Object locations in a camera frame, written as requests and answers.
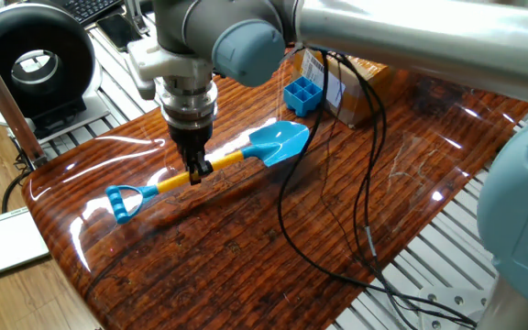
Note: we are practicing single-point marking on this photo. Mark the black smartphone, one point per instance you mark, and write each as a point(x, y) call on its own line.
point(119, 32)

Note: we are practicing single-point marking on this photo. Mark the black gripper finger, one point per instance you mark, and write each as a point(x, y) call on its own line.
point(205, 166)
point(192, 169)

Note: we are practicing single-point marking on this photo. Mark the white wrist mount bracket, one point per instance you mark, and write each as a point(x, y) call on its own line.
point(163, 62)

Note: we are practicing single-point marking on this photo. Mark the silver metal stand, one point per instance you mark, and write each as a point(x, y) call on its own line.
point(133, 18)

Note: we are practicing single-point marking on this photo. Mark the taped cardboard box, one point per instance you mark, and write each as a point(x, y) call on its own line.
point(351, 98)

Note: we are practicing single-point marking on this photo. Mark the black keyboard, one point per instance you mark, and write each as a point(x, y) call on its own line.
point(90, 9)

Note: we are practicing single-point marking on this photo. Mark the white flat board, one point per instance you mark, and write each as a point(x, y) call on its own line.
point(3, 243)

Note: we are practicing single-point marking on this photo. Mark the wood-grain table mat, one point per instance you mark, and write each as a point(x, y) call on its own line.
point(245, 252)

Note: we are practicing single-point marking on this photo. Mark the blue plastic building block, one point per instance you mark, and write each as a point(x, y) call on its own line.
point(303, 98)

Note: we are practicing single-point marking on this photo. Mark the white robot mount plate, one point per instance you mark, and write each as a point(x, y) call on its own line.
point(445, 293)

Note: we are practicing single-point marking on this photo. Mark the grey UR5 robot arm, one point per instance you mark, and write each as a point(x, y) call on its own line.
point(520, 206)

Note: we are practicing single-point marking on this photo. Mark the brown metal post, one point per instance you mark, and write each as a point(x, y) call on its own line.
point(3, 96)

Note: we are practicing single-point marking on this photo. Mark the blue yellow toy shovel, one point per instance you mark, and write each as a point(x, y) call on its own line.
point(282, 139)

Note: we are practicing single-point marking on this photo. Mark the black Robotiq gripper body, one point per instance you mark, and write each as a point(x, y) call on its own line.
point(190, 139)

